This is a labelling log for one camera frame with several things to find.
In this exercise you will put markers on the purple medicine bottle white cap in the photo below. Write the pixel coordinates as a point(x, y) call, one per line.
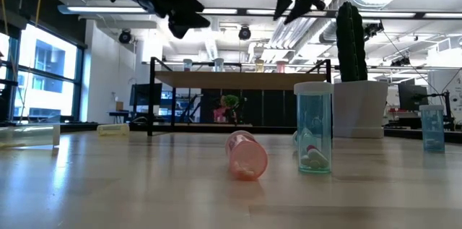
point(187, 65)

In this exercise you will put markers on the red medicine bottle white cap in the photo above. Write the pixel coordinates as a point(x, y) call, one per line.
point(281, 67)
point(247, 156)

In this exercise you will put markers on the yellow medicine bottle white cap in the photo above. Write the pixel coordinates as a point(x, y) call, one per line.
point(113, 130)
point(259, 66)
point(29, 136)

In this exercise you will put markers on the blue medicine bottle white cap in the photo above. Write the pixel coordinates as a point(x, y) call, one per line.
point(432, 128)

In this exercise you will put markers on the overhead beam with light strips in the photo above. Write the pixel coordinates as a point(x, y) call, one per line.
point(108, 9)

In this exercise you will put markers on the black ceiling spotlight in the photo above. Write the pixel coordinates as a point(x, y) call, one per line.
point(244, 33)
point(125, 37)

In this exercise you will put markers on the green cactus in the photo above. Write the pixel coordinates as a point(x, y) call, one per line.
point(350, 41)

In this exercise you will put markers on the black computer monitor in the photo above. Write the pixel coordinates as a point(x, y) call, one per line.
point(411, 97)
point(142, 94)

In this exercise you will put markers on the small cardboard box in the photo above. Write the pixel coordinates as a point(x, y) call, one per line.
point(119, 106)

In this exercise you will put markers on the white hexagonal plant pot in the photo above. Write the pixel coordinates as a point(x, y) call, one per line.
point(361, 110)

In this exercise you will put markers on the large office window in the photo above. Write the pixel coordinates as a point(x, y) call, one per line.
point(50, 77)

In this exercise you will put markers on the black ceiling camera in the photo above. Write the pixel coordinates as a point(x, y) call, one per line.
point(373, 28)

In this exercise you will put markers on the wooden shelf black metal frame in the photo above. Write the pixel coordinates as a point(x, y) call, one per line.
point(234, 81)

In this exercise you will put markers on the black aluminium table frame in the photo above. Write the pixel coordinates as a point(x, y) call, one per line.
point(83, 127)

